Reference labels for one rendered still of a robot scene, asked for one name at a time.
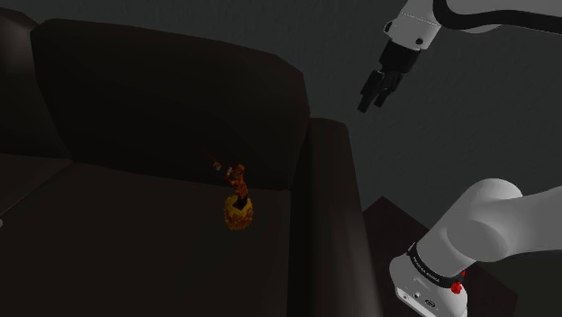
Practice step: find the orange figure on yellow base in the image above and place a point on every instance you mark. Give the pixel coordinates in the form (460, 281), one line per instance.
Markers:
(238, 206)

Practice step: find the dark brown sofa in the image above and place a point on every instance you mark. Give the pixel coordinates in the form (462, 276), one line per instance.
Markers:
(153, 153)

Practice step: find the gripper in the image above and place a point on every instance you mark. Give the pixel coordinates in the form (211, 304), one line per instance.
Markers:
(397, 56)

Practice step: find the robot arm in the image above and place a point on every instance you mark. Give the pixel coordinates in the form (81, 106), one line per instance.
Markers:
(478, 228)

